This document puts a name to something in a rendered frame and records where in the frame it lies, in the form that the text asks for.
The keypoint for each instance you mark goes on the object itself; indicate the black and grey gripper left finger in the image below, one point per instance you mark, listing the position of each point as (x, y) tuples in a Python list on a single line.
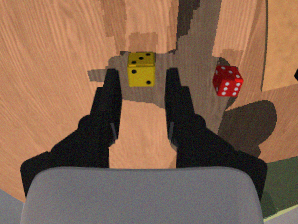
[(90, 143)]

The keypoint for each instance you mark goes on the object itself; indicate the red die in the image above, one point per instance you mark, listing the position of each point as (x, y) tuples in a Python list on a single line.
[(227, 81)]

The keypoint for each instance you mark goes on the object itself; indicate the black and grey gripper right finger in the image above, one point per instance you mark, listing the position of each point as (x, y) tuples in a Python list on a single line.
[(196, 144)]

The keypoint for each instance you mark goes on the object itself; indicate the yellow die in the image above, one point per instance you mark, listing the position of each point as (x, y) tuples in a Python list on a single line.
[(141, 69)]

